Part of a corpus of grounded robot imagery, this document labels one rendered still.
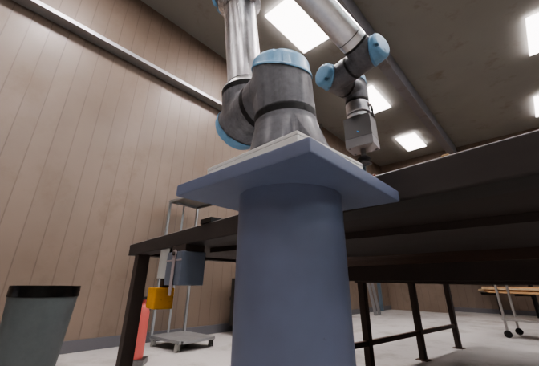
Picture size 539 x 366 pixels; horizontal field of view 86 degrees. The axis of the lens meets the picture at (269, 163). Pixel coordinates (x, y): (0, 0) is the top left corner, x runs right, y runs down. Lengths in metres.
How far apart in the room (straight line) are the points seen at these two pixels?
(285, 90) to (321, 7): 0.38
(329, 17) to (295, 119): 0.42
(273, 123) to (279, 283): 0.25
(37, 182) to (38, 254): 0.81
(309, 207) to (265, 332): 0.16
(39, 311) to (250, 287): 2.87
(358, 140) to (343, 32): 0.31
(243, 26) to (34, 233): 3.73
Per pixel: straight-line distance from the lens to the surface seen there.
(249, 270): 0.42
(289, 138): 0.39
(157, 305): 1.36
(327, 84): 0.93
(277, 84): 0.52
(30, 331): 3.24
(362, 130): 0.92
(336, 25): 0.86
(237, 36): 0.77
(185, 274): 1.18
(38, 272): 4.20
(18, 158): 4.32
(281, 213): 0.40
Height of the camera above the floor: 0.72
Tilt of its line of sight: 23 degrees up
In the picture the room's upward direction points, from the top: 1 degrees clockwise
